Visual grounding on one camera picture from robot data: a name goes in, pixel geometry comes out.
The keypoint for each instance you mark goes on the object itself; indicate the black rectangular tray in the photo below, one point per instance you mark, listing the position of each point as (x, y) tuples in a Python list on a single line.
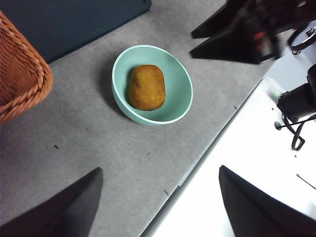
[(74, 24)]

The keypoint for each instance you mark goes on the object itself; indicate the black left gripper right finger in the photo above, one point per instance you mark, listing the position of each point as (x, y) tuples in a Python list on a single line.
[(259, 212)]

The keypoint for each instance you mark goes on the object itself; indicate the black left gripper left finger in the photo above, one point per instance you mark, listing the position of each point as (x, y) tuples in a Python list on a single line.
[(61, 209)]

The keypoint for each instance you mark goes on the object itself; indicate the orange brown kiwi fruit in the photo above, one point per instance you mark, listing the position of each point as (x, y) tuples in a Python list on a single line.
[(146, 87)]

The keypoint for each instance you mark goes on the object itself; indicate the brown wicker basket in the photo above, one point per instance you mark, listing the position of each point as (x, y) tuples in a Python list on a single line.
[(22, 79)]

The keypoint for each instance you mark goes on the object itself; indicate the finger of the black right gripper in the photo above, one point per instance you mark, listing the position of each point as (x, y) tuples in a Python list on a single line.
[(229, 47), (217, 19)]

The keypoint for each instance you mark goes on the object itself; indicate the teal ceramic bowl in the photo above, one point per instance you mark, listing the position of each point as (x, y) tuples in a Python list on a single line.
[(177, 81)]

